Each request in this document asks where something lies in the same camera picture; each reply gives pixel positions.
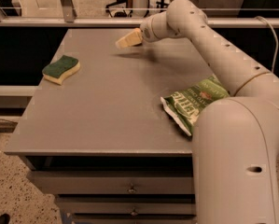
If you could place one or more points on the black shoe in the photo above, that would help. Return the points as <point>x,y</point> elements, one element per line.
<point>4,219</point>

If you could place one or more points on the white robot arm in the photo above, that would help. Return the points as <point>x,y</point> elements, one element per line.
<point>236,140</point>

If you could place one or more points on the drawer metal knob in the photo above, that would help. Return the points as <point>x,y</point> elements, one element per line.
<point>132,189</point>
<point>134,212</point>

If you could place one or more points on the metal guard rail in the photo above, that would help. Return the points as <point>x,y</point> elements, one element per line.
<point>71,21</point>

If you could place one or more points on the top drawer metal knob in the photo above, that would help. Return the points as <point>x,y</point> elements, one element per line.
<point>132,189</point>

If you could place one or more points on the green jalapeno chip bag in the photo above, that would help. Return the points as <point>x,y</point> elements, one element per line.
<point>185,106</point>

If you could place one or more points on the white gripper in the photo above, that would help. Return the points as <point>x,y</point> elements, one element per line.
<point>148,32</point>

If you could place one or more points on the green and yellow sponge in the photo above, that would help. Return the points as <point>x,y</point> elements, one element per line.
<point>60,70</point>

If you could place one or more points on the black office chair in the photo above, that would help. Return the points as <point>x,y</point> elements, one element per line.
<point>122,12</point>

